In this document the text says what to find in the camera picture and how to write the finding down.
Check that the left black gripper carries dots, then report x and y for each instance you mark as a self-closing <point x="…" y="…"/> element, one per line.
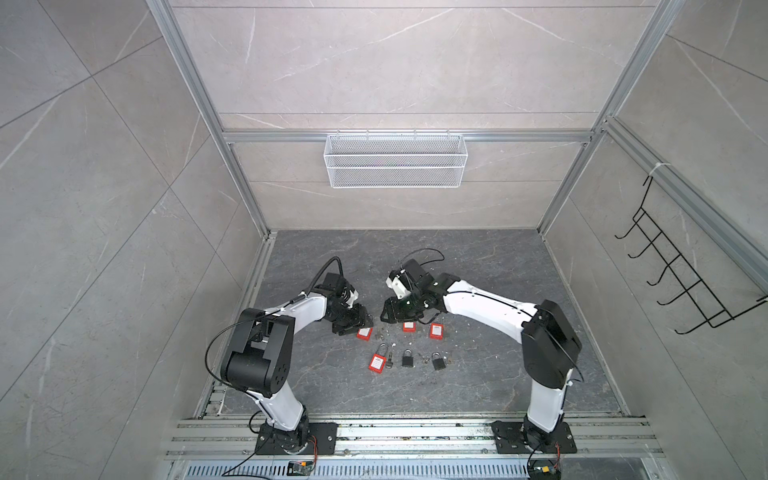
<point x="360" y="320"/>

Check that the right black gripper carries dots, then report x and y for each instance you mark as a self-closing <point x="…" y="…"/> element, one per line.
<point x="393" y="312"/>

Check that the small black padlock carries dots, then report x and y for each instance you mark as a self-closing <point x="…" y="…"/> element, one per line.
<point x="438" y="361"/>
<point x="407" y="360"/>

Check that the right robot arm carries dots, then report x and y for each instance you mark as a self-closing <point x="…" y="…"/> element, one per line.
<point x="549" y="343"/>

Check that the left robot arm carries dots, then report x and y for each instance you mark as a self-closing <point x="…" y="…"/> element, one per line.
<point x="256" y="360"/>

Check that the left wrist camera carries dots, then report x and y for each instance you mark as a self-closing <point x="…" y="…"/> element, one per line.
<point x="349" y="296"/>

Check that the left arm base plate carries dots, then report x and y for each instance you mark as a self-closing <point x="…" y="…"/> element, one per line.
<point x="306" y="439"/>

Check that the white wire mesh basket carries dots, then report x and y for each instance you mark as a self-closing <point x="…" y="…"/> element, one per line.
<point x="358" y="161"/>

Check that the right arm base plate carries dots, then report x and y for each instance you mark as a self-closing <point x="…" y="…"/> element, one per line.
<point x="524" y="436"/>

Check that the aluminium mounting rail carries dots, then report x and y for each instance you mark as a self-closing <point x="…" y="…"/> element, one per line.
<point x="454" y="437"/>

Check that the white slotted cable duct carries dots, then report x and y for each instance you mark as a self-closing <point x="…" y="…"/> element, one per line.
<point x="415" y="469"/>

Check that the black wire hook rack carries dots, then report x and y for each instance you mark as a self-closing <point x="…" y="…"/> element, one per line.
<point x="692" y="286"/>

